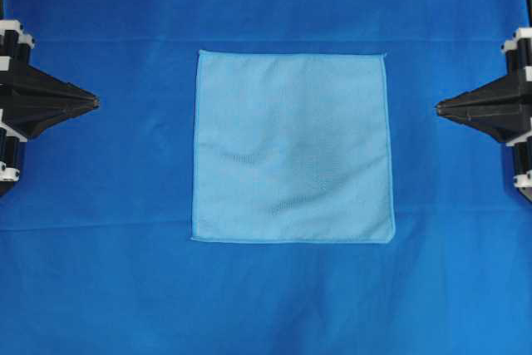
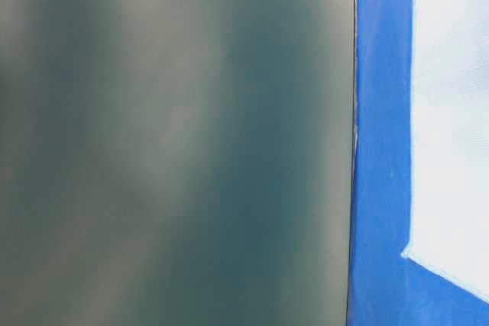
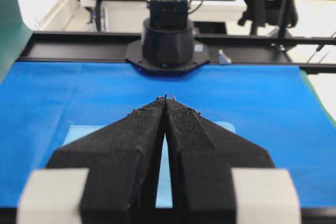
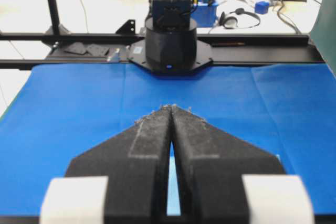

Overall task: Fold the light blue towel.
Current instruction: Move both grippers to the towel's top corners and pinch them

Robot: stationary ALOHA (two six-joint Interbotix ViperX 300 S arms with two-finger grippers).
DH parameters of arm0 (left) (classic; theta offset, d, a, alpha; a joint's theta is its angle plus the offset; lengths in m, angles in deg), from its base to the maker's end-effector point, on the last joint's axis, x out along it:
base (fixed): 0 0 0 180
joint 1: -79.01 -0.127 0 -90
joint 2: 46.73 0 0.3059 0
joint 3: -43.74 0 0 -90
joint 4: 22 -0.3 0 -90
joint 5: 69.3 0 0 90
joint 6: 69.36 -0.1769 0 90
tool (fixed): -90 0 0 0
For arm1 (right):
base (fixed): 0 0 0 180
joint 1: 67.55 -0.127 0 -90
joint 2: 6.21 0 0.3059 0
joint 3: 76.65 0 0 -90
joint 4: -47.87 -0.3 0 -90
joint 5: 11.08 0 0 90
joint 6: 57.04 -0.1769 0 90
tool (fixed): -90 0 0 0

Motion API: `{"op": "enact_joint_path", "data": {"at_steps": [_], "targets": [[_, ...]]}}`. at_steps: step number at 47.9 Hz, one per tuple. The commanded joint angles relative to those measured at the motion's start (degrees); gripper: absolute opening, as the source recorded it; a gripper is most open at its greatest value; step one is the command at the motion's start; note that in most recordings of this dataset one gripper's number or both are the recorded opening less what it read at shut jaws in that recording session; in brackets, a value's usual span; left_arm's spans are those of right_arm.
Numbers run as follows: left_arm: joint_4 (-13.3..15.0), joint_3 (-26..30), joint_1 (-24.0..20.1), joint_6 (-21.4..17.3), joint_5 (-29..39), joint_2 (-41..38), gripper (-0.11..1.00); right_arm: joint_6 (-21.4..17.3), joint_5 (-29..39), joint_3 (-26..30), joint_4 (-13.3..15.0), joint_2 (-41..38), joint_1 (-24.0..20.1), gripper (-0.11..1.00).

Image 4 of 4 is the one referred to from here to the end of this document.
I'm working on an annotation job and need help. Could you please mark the blue plastic bin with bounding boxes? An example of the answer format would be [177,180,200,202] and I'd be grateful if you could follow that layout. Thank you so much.
[191,0,218,28]

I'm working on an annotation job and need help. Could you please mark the black metal frame rail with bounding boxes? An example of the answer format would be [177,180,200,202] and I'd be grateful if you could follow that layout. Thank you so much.
[1,33,324,74]

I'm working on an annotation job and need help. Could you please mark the green backdrop sheet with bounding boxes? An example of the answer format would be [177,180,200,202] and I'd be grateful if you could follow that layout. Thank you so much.
[310,0,335,76]

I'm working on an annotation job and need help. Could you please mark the black vertical frame post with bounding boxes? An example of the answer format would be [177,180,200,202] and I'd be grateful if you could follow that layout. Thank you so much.
[47,0,60,36]

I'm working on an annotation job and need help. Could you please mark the black headphones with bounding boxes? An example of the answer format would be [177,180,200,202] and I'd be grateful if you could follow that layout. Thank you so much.
[218,8,261,30]

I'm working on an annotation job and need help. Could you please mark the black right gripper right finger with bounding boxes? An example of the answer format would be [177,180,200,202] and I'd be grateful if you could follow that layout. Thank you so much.
[170,104,315,224]

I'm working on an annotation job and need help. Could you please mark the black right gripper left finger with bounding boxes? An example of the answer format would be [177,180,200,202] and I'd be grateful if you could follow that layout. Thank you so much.
[39,104,173,224]

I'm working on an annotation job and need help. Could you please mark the blue table mat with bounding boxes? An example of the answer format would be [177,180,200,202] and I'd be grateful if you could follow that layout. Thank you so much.
[1,64,335,216]

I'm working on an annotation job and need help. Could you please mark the small blue box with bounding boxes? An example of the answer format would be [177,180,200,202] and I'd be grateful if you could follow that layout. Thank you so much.
[254,1,269,15]

